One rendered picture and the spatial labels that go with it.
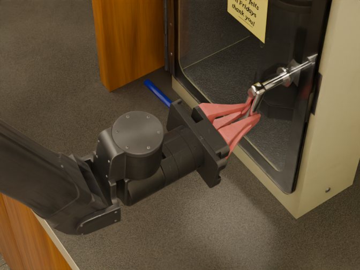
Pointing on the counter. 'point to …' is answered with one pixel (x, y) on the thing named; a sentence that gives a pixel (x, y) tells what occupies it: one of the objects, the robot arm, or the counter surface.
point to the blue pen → (158, 92)
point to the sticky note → (250, 15)
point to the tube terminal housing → (324, 118)
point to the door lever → (250, 105)
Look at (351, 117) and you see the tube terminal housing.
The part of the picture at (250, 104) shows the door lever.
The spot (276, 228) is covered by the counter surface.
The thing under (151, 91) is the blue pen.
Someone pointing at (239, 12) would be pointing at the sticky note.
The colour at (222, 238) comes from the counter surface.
